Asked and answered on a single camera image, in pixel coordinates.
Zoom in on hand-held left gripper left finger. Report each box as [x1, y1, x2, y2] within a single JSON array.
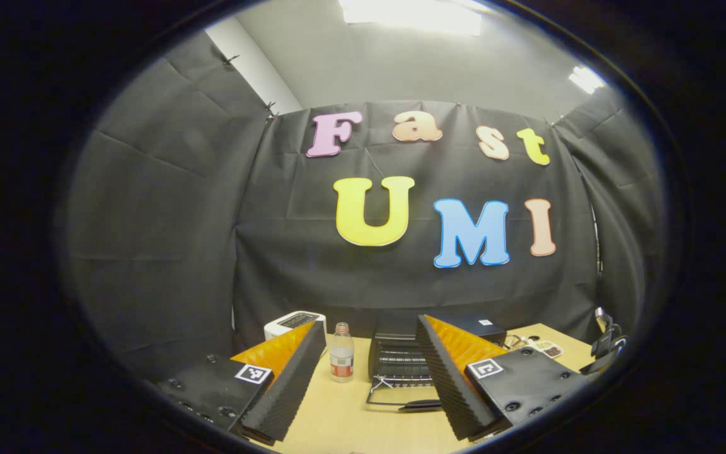
[[155, 320, 327, 442]]

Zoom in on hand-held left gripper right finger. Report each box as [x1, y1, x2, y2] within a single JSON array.
[[417, 314, 591, 441]]

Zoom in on black electric oven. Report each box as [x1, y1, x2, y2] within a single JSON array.
[[366, 313, 509, 412]]

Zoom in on clear plastic water bottle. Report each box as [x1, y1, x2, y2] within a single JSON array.
[[329, 322, 355, 383]]

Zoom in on white divided dish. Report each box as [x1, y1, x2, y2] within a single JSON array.
[[527, 339, 564, 360]]

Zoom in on white toaster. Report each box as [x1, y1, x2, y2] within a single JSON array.
[[263, 310, 328, 344]]

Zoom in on black backdrop cloth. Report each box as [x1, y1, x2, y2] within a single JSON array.
[[60, 28, 666, 382]]

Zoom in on small ceiling light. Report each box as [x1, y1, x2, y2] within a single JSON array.
[[568, 65, 607, 95]]

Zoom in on large ceiling light panel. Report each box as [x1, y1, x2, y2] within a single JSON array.
[[338, 0, 483, 37]]

